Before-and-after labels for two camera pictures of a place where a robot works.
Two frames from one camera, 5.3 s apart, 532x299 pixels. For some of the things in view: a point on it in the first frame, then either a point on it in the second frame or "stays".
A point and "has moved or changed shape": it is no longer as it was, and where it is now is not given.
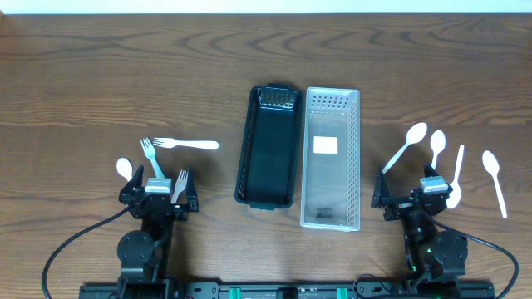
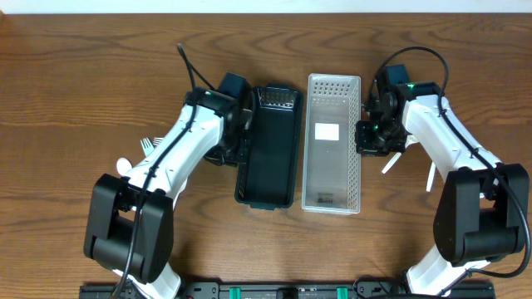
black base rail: x=287 y=289 stays
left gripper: x=157 y=206 → x=227 y=154
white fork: x=180 y=185 stays
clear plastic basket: x=331 y=159 has moved or changed shape
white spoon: x=124 y=167 stays
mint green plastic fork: x=150 y=154 stays
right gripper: x=381 y=198 → x=365 y=148
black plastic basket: x=267 y=159 stays
